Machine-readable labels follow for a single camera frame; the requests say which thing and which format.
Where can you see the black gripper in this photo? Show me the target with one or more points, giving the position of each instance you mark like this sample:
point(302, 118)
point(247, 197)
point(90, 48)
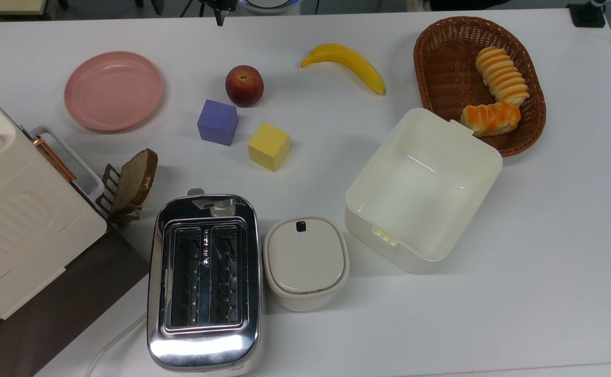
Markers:
point(220, 4)

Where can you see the short orange bread roll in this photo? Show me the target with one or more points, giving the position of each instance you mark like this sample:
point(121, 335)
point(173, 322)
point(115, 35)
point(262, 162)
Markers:
point(491, 120)

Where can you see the brown toast bread slice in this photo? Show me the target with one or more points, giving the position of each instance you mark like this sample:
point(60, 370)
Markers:
point(135, 180)

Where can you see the long twisted bread roll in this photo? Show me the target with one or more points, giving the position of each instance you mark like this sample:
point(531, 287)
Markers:
point(501, 76)

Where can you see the red apple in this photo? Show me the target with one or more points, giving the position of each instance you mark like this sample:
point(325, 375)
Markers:
point(244, 85)

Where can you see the purple cube block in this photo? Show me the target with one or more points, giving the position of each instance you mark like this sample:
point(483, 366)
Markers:
point(217, 123)

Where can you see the pink round plate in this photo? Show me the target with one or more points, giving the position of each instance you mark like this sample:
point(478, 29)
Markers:
point(112, 91)

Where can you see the yellow cube block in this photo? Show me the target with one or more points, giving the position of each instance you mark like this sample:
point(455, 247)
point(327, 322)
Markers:
point(268, 146)

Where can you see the yellow banana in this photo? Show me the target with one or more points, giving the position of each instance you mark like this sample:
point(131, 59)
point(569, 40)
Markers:
point(352, 60)

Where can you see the beige desk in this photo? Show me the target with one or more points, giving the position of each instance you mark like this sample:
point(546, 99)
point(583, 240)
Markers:
point(7, 6)

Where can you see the copper oven latch bar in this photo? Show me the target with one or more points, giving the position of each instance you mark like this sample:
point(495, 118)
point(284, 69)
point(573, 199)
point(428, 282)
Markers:
point(54, 157)

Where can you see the brown wicker basket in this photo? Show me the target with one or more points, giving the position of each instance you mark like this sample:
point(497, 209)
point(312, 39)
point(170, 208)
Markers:
point(441, 68)

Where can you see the small white lidded bin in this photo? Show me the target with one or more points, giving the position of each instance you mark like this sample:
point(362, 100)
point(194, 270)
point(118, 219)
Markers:
point(305, 259)

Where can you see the white open plastic box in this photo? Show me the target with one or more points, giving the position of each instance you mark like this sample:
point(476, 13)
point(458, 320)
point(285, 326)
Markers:
point(423, 193)

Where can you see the cream toy oven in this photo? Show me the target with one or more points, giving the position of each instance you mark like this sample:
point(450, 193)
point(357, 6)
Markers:
point(17, 220)

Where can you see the silver two-slot toaster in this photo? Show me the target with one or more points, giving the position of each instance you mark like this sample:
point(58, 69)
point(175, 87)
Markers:
point(206, 345)

